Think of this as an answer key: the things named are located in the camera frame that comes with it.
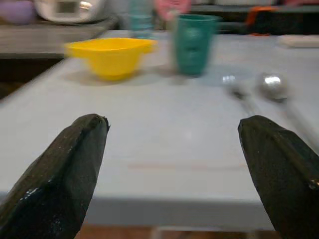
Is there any teal plastic cup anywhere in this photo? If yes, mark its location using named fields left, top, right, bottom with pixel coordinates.
left=174, top=14, right=220, bottom=76

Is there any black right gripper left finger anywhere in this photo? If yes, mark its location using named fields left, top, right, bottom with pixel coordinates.
left=0, top=114, right=111, bottom=239

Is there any pink object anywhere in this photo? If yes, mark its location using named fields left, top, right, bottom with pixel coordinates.
left=154, top=0, right=192, bottom=19

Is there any orange object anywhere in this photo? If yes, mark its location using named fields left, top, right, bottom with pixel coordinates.
left=245, top=5, right=278, bottom=27

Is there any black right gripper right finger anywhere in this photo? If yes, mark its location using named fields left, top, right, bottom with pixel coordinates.
left=237, top=115, right=319, bottom=239

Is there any white rice cooker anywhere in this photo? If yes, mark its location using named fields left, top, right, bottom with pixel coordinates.
left=33, top=0, right=108, bottom=24

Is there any purple plastic bowl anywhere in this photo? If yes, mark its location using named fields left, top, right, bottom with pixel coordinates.
left=0, top=0, right=37, bottom=25

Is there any yellow plastic bowl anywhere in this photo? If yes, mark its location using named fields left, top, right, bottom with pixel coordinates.
left=64, top=37, right=158, bottom=81

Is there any large steel serving spoon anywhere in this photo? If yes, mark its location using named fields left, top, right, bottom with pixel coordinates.
left=256, top=71, right=319, bottom=140

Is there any small steel spoon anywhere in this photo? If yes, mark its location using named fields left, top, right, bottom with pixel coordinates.
left=221, top=74, right=260, bottom=118

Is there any translucent teal cup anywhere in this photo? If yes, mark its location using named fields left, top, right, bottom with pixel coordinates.
left=128, top=0, right=156, bottom=38

